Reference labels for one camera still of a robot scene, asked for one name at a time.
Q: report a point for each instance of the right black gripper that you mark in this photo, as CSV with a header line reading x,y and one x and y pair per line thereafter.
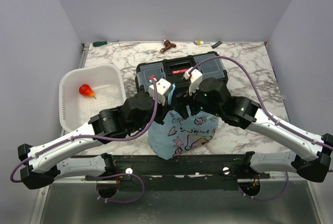
x,y
183,100

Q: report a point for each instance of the light blue plastic bag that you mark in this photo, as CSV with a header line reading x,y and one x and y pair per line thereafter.
x,y
178,135

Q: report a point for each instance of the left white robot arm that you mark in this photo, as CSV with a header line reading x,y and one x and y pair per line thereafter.
x,y
42,165

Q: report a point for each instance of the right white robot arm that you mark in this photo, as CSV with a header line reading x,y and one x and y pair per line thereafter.
x,y
309,154

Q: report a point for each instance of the red fake pear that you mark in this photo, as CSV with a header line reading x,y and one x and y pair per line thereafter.
x,y
86,90

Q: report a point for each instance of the black plastic toolbox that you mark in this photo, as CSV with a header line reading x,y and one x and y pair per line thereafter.
x,y
173,70

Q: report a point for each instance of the brown faucet tap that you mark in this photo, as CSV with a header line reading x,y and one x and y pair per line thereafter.
x,y
167,45

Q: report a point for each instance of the yellow white small connector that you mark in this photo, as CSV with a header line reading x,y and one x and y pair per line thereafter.
x,y
199,42

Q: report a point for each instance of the small black clip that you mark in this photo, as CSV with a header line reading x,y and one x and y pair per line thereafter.
x,y
216,44

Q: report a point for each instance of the white plastic basket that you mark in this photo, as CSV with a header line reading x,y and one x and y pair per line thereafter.
x,y
75,109

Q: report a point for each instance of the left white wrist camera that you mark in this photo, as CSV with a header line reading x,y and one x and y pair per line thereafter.
x,y
162,90

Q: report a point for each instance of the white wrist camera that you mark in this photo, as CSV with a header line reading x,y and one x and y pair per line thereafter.
x,y
194,77
162,90

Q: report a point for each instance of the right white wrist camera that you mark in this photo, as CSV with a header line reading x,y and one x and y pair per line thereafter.
x,y
194,77

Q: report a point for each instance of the green handled screwdriver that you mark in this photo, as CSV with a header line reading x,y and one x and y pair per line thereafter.
x,y
101,43

